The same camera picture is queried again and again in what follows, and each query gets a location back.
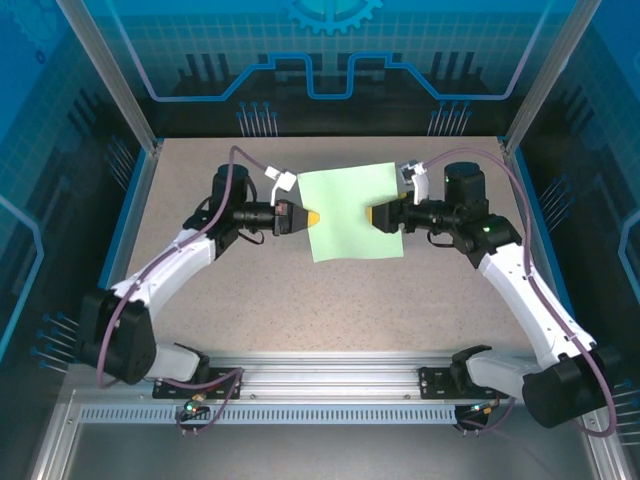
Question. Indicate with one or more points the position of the light green paper sheet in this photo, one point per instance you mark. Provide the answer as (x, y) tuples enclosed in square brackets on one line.
[(345, 215)]

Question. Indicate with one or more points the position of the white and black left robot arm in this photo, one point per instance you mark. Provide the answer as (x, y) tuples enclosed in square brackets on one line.
[(165, 270)]

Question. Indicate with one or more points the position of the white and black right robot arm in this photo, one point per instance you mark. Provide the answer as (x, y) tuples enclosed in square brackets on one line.
[(520, 295)]

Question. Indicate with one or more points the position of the small connector with green light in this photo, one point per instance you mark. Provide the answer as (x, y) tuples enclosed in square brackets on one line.
[(192, 405), (482, 409)]

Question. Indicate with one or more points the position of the grey metal shelf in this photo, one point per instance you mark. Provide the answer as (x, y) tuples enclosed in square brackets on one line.
[(325, 455)]

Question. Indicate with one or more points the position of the aluminium side frame rail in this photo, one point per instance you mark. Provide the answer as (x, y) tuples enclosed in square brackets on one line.
[(150, 165), (514, 165)]

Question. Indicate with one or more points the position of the aluminium mounting rail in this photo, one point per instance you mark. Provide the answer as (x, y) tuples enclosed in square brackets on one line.
[(325, 375)]

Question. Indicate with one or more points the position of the aluminium frame post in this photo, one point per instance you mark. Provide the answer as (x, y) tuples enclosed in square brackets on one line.
[(540, 75), (115, 75)]

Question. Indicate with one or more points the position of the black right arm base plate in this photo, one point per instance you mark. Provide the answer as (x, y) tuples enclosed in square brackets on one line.
[(432, 382)]

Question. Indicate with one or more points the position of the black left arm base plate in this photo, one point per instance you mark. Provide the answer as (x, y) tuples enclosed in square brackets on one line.
[(161, 389)]

